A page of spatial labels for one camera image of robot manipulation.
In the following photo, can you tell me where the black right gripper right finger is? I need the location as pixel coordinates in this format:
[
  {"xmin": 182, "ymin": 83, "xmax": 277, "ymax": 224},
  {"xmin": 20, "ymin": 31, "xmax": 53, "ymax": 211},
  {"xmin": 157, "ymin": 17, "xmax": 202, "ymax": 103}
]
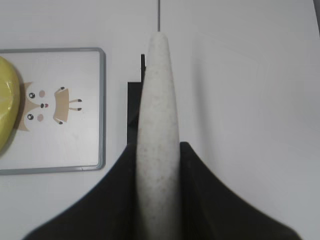
[{"xmin": 180, "ymin": 142, "xmax": 300, "ymax": 240}]

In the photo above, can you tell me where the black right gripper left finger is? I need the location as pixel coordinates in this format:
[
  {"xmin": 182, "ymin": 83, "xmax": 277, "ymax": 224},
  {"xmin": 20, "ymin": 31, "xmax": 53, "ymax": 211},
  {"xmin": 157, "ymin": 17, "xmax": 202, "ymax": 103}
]
[{"xmin": 25, "ymin": 144, "xmax": 137, "ymax": 240}]

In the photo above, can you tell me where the knife with white handle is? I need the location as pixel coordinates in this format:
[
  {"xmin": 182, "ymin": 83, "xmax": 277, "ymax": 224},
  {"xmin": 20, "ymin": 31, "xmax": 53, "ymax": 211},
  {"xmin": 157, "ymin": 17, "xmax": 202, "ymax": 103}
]
[{"xmin": 135, "ymin": 0, "xmax": 182, "ymax": 240}]

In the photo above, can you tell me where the yellow plastic banana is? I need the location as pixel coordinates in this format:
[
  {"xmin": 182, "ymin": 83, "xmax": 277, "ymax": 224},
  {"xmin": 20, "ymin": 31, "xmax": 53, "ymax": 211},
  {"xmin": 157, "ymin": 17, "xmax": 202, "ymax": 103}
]
[{"xmin": 0, "ymin": 56, "xmax": 21, "ymax": 150}]

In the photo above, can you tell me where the white cutting board grey rim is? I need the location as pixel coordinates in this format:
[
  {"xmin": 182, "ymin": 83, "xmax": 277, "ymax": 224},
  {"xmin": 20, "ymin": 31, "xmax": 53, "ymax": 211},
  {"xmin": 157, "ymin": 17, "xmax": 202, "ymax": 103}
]
[{"xmin": 0, "ymin": 47, "xmax": 106, "ymax": 176}]

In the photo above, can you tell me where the black knife stand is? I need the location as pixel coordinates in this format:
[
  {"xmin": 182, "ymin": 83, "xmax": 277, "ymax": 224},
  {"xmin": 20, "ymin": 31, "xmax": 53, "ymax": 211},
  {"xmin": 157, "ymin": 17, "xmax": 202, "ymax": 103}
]
[{"xmin": 126, "ymin": 54, "xmax": 146, "ymax": 144}]

